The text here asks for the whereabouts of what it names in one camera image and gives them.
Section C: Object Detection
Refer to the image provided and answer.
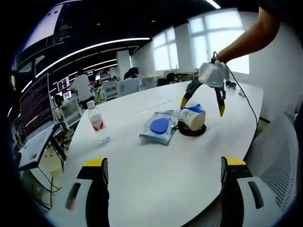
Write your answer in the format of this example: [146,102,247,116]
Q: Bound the large blue wet-wipes pack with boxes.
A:
[139,110,179,146]

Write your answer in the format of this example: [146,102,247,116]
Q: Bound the white paper cup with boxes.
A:
[178,109,206,131]

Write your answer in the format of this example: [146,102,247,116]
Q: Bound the black floor cables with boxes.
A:
[33,165,62,209]

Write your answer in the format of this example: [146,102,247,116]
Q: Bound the background office desk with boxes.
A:
[144,70,199,87]

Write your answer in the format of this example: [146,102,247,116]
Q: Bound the long ceiling light strip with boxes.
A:
[35,37,151,78]

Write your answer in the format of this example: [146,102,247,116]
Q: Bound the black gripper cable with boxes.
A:
[213,51,258,126]

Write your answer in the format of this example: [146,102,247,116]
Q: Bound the blue tissue packet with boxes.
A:
[181,103,206,116]

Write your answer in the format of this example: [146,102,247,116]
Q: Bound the clear plastic water bottle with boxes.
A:
[86,100,107,133]

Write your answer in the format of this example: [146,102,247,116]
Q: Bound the black office chair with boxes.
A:
[165,72,177,84]

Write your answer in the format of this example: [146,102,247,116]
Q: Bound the white table slot cover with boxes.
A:
[136,99,175,113]

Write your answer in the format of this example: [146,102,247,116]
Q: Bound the white tabletop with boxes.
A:
[47,80,265,227]

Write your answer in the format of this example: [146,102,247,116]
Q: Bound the wall screen with white letter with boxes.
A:
[57,77,70,90]

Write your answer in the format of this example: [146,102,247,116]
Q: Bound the light blue office chair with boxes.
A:
[116,78,140,96]

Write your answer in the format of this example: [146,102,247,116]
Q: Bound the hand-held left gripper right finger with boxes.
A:
[220,156,281,227]

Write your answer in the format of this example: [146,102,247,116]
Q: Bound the narrow window with blinds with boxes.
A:
[152,27,178,71]

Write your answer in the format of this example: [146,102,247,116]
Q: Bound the large window with blinds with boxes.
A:
[188,8,250,75]

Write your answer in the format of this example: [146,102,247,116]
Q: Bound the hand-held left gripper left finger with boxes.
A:
[46,157,111,227]

